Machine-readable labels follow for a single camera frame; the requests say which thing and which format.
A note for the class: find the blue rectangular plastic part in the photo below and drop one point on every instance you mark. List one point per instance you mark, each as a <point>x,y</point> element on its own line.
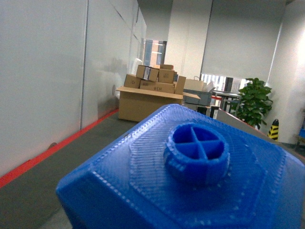
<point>179,169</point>

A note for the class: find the large open cardboard box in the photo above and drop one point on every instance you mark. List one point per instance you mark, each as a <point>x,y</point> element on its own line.
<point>138,104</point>

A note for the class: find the long cardboard box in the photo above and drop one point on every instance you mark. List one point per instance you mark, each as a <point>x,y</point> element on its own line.
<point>157,86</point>

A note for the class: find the labelled small cardboard box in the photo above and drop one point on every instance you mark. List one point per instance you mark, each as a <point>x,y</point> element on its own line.
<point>147,73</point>

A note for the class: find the black box on table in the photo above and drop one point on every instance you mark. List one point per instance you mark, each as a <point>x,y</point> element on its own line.
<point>205,110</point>

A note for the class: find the black and white box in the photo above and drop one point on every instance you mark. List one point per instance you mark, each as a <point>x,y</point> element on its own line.
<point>214,112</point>

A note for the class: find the metal side table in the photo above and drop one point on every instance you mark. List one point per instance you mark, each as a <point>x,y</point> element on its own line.
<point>227,100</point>

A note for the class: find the green potted plant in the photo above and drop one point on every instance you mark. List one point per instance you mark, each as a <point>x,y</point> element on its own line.
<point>253,103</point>

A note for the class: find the yellow black traffic cone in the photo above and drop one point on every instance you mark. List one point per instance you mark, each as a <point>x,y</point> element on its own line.
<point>274,130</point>

